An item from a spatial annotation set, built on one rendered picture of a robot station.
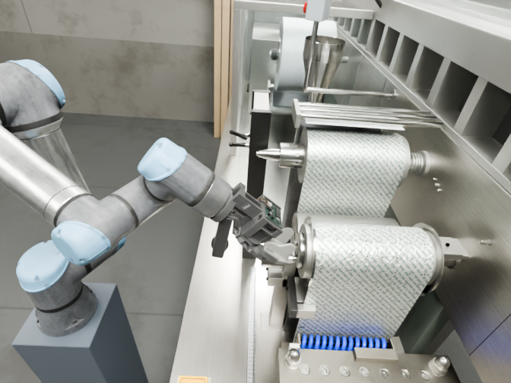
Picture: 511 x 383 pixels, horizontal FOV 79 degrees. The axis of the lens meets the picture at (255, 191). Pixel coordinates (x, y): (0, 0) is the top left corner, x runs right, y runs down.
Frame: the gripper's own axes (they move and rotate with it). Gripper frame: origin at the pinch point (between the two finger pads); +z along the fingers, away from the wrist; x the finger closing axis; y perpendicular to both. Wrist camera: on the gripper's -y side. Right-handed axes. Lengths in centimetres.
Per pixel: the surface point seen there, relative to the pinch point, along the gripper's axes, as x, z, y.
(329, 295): -5.6, 10.2, 2.7
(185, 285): 80, 45, -123
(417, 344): -3.9, 45.7, 3.9
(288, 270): 1.7, 5.3, -3.8
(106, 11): 329, -123, -112
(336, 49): 66, -5, 33
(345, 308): -5.6, 16.6, 2.0
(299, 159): 22.6, -4.4, 11.1
